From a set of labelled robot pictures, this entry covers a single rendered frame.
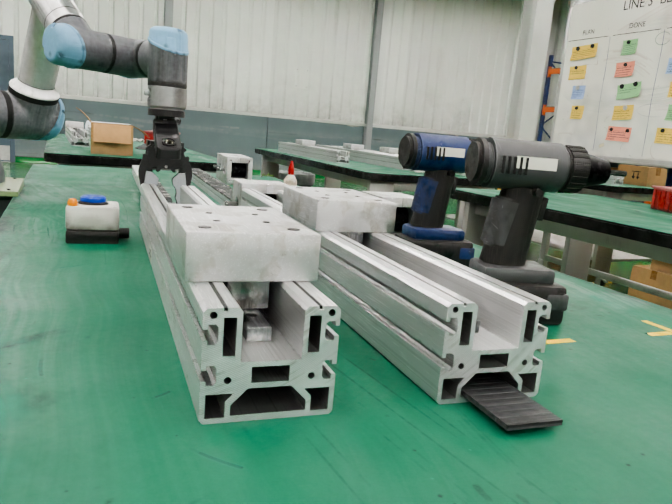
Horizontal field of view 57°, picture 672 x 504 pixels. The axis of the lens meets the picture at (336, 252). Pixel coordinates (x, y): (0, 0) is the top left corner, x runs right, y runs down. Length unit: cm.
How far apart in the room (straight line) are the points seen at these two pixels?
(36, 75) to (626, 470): 153
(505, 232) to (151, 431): 48
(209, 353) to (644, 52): 380
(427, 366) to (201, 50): 1200
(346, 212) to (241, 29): 1190
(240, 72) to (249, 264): 1209
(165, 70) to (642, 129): 316
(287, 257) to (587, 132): 385
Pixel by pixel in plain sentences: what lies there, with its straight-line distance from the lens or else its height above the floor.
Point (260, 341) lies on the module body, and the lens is 49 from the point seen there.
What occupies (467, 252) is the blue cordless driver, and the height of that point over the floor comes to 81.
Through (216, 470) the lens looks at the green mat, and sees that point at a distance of 41.
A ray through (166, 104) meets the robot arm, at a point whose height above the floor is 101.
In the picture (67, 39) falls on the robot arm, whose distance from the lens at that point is 127.
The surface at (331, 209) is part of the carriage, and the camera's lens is 78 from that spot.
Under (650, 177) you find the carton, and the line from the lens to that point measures 533.
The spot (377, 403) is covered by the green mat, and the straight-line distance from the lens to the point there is 51.
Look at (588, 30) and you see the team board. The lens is 444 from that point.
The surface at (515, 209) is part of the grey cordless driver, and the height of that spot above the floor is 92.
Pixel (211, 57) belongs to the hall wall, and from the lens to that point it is 1247.
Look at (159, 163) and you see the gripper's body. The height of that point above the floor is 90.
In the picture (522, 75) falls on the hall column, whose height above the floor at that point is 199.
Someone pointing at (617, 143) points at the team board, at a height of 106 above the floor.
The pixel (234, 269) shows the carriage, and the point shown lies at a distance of 50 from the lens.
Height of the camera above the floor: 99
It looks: 11 degrees down
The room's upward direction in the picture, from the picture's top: 5 degrees clockwise
